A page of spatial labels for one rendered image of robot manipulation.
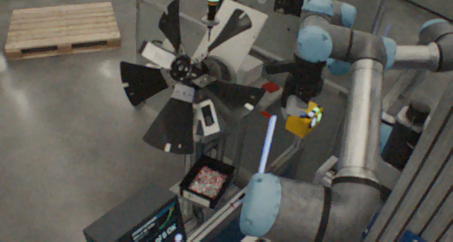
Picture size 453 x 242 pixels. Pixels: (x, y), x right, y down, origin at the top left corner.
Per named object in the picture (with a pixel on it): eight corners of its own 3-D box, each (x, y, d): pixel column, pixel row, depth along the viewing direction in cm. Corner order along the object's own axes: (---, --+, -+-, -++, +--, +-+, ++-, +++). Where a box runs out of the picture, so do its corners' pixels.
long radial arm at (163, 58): (200, 70, 196) (188, 63, 186) (192, 83, 196) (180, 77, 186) (160, 48, 209) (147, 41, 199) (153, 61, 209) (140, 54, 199)
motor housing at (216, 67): (181, 95, 198) (167, 88, 186) (204, 54, 197) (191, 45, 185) (217, 116, 187) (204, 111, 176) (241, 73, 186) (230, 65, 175)
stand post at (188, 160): (184, 214, 256) (191, 101, 201) (194, 222, 252) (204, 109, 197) (179, 218, 253) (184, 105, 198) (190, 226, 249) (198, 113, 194)
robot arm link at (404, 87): (357, 145, 149) (446, 27, 117) (351, 121, 161) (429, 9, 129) (382, 154, 151) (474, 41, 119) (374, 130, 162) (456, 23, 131)
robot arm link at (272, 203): (286, 244, 115) (322, 251, 63) (238, 234, 116) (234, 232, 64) (294, 205, 118) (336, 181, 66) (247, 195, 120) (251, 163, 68)
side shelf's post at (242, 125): (231, 183, 283) (247, 85, 233) (235, 185, 282) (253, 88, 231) (228, 185, 281) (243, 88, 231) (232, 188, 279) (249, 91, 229)
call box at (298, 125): (301, 116, 192) (306, 98, 186) (319, 125, 187) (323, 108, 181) (284, 130, 181) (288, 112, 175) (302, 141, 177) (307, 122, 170)
